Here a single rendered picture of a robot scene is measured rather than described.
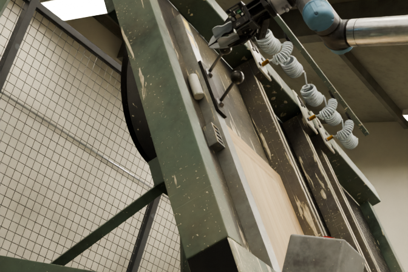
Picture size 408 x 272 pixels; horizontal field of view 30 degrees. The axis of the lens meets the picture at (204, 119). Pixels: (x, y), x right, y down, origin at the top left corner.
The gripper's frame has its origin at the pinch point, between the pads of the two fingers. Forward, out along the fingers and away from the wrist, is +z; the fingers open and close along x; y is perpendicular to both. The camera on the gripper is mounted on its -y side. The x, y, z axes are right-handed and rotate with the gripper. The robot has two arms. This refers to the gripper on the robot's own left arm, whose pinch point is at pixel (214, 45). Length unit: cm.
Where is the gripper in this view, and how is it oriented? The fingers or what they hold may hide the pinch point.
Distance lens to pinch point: 216.4
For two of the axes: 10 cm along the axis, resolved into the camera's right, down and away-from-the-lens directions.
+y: -3.8, -1.8, -9.1
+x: 4.1, 8.5, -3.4
